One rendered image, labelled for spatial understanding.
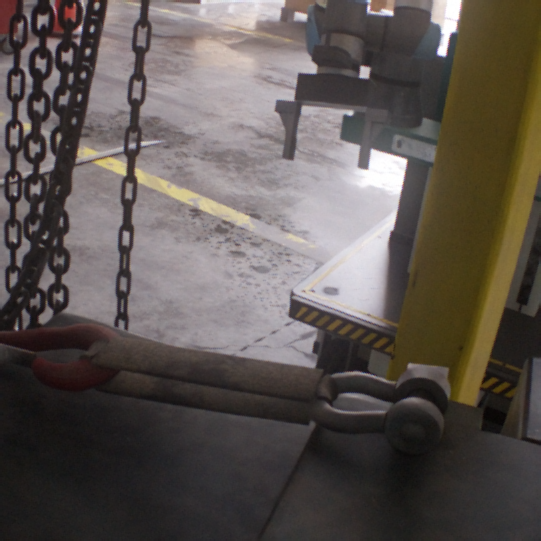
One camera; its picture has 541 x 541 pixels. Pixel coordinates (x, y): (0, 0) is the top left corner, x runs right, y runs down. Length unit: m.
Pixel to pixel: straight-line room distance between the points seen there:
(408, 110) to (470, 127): 0.88
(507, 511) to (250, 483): 0.15
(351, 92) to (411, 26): 0.21
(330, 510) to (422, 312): 0.56
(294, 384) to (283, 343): 1.77
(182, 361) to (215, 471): 0.07
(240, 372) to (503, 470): 0.17
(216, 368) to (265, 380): 0.03
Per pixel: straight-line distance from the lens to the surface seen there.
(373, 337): 1.75
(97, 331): 0.56
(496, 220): 0.89
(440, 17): 7.74
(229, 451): 0.51
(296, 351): 2.23
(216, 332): 2.27
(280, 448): 0.52
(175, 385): 0.52
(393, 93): 1.74
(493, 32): 0.86
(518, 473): 0.49
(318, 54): 1.35
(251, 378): 0.49
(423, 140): 1.71
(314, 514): 0.43
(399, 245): 2.17
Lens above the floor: 1.16
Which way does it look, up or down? 26 degrees down
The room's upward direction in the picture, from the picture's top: 8 degrees clockwise
